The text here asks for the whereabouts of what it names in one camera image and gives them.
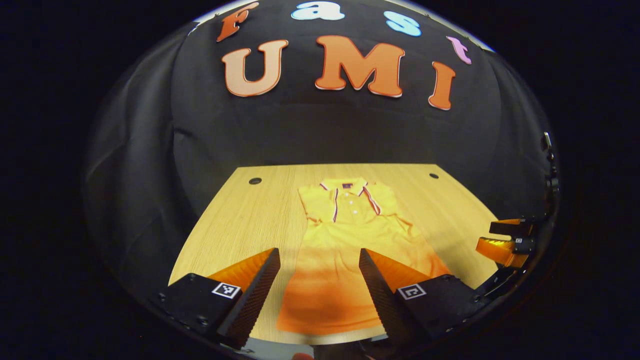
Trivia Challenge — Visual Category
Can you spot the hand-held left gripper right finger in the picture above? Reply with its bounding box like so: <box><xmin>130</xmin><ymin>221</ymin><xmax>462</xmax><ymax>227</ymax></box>
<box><xmin>358</xmin><ymin>248</ymin><xmax>493</xmax><ymax>351</ymax></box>

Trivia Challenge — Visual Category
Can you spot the orange polo T-shirt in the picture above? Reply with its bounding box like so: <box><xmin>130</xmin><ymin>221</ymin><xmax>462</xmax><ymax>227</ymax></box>
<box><xmin>276</xmin><ymin>177</ymin><xmax>451</xmax><ymax>337</ymax></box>

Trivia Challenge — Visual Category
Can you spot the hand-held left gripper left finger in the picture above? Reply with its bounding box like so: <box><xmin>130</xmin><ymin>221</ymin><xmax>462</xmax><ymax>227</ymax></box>
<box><xmin>147</xmin><ymin>247</ymin><xmax>282</xmax><ymax>350</ymax></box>

